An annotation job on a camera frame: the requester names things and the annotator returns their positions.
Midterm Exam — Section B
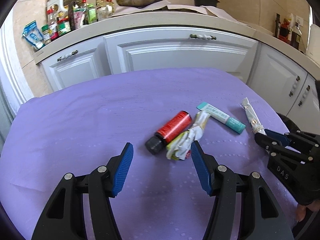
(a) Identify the left cabinet handle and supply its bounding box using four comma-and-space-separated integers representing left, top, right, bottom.
57, 50, 78, 62

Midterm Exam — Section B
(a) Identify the red box on counter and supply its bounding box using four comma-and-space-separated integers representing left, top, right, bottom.
278, 19, 290, 44

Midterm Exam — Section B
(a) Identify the red label black bottle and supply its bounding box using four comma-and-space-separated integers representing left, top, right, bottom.
145, 111, 192, 154

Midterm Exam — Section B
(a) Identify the black clay pot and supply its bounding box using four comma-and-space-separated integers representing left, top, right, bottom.
193, 0, 220, 7

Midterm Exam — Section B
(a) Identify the corner door handle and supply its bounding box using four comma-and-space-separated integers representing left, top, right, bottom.
289, 75, 300, 97
298, 85, 311, 107

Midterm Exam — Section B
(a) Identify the dark olive oil bottle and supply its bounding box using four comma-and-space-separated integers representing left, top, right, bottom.
274, 14, 281, 38

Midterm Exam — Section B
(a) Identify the black trash bin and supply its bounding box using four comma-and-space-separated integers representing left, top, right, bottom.
277, 113, 300, 133

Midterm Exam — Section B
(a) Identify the white electric kettle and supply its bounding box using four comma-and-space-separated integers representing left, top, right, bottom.
306, 24, 320, 65

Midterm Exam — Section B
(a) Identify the corner door left handle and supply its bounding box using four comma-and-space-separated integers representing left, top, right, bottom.
289, 75, 300, 97

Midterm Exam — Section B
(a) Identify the dark soy sauce bottle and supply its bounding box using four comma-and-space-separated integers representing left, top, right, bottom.
291, 22, 302, 50

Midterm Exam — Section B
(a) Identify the teal white tube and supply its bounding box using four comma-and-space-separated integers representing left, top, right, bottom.
197, 102, 246, 134

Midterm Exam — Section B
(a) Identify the purple tablecloth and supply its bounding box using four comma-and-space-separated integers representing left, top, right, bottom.
1, 68, 287, 239

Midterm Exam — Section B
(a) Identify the blue white salt bag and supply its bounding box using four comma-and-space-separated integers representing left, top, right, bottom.
22, 21, 44, 50

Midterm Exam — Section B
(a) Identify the pink cloth on stove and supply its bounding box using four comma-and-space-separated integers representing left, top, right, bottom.
112, 0, 249, 26

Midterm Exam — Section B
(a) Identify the red cap seasoning jar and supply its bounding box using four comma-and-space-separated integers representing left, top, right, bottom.
57, 18, 71, 37

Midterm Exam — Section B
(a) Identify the white patterned knotted wrapper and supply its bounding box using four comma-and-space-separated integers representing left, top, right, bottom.
241, 98, 266, 135

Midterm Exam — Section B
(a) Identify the white spice rack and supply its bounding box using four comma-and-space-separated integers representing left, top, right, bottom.
47, 0, 83, 25

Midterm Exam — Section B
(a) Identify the corner door right handle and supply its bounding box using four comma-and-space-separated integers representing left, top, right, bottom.
298, 85, 311, 107

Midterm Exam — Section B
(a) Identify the middle drawer handle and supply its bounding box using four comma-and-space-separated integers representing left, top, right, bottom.
190, 34, 216, 40

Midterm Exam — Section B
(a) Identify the cooking oil bottle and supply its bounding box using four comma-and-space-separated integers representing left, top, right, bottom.
95, 0, 115, 21

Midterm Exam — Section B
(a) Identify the green seasoning bottle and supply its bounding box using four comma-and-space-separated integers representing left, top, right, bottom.
87, 4, 97, 24

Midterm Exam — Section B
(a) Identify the right hand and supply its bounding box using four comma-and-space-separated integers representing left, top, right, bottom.
296, 200, 320, 222

